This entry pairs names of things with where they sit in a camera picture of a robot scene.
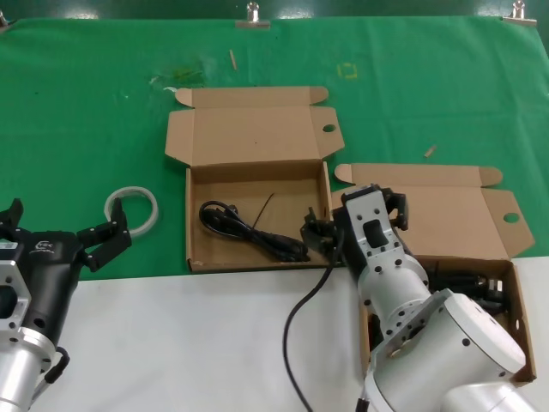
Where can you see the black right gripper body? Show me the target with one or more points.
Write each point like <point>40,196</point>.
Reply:
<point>348,244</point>

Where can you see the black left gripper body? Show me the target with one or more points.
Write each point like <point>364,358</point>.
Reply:
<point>51,274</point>

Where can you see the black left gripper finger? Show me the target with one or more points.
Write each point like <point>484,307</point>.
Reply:
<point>10,219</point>
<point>109,240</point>

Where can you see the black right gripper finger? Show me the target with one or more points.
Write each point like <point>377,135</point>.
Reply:
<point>396,210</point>
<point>319,236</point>

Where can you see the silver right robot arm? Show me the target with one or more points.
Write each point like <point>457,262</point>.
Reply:
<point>463,343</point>

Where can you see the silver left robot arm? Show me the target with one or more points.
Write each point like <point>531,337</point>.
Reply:
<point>17,377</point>

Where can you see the open brown cardboard box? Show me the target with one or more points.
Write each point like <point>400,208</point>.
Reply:
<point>257,137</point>
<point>450,206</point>

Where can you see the clear tape roll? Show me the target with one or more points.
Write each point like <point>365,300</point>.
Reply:
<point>152,206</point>

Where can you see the short wooden piece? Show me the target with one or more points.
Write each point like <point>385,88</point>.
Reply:
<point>431,151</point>

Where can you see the green cloth table mat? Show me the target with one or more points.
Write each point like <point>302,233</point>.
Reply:
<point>64,129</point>

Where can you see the thin wooden stick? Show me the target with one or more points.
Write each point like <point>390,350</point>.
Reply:
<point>233,59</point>

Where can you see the right wrist camera silver bracket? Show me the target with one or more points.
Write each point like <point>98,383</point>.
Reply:
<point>373,223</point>

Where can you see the wrist camera silver bracket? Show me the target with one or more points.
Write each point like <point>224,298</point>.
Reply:
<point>373,223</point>
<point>13,292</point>

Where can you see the left wrist camera silver bracket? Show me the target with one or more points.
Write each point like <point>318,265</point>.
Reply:
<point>13,292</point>

